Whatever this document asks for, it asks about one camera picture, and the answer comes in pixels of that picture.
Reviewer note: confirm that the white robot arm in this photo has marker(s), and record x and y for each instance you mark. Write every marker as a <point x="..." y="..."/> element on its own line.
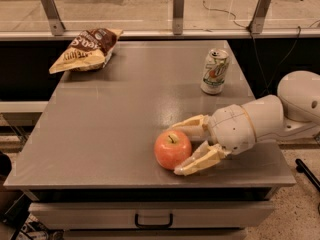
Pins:
<point x="292" y="113"/>

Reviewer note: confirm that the white green soda can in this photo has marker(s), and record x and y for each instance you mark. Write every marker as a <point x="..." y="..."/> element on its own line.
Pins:
<point x="214" y="72"/>

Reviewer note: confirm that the left metal railing bracket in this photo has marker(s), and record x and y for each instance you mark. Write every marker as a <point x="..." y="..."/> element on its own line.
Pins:
<point x="55" y="23"/>

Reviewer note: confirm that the white drawer front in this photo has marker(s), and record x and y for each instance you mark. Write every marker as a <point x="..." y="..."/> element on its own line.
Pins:
<point x="120" y="215"/>

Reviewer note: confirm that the black drawer handle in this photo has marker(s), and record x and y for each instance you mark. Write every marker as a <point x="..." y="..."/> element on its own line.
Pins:
<point x="153" y="222"/>

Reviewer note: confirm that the middle metal railing bracket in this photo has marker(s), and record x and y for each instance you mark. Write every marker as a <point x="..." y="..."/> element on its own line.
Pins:
<point x="178" y="14"/>

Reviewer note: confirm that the red yellow apple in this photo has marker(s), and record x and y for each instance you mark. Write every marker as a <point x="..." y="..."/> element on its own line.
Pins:
<point x="171" y="148"/>

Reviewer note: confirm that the brown chip bag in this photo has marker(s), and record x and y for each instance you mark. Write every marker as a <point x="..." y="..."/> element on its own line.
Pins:
<point x="90" y="50"/>

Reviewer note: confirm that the metal railing bracket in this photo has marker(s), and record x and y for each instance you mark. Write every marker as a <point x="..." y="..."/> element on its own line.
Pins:
<point x="178" y="14"/>
<point x="257" y="23"/>
<point x="55" y="23"/>

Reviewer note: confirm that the black floor stand leg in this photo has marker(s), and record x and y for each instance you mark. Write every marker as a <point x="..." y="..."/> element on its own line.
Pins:
<point x="301" y="167"/>

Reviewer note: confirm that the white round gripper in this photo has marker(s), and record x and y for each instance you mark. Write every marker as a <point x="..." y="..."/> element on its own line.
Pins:
<point x="230" y="128"/>

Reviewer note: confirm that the right metal railing bracket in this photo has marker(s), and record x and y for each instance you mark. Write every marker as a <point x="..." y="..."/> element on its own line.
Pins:
<point x="257" y="23"/>

